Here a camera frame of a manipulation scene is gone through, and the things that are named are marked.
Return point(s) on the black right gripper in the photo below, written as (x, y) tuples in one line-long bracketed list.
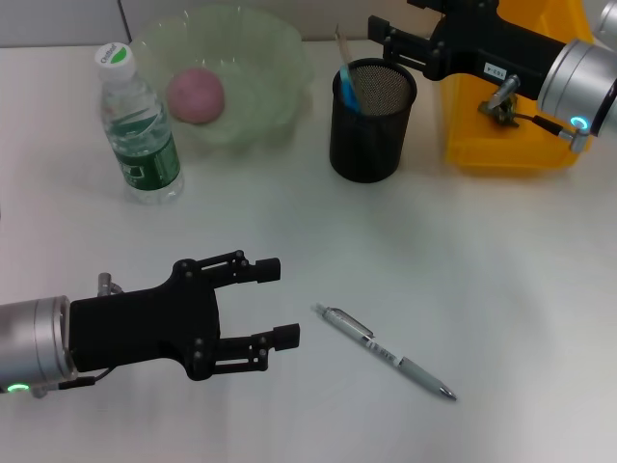
[(482, 43)]

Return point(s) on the silver ballpoint pen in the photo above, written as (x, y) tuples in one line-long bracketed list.
[(385, 354)]

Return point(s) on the white and silver right arm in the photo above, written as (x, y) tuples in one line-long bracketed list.
[(578, 82)]

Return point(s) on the blue and teal scissors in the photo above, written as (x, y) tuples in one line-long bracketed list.
[(348, 91)]

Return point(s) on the grey vertical wall trim strip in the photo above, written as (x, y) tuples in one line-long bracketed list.
[(124, 21)]

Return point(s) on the yellow plastic bin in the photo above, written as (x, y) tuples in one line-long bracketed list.
[(506, 149)]

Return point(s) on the green plastic wrapper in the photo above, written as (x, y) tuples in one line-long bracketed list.
[(506, 118)]

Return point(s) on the black mesh cup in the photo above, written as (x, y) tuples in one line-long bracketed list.
[(371, 154)]

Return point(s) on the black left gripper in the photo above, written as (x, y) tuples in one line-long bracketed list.
[(140, 328)]

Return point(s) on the pink toy peach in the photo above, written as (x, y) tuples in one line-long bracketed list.
[(195, 96)]

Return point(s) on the clear plastic ruler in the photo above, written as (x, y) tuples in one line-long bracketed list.
[(344, 53)]

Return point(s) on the green translucent fruit bowl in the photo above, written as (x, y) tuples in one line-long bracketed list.
[(270, 72)]

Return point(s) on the clear bottle with green label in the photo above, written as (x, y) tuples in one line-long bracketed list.
[(140, 144)]

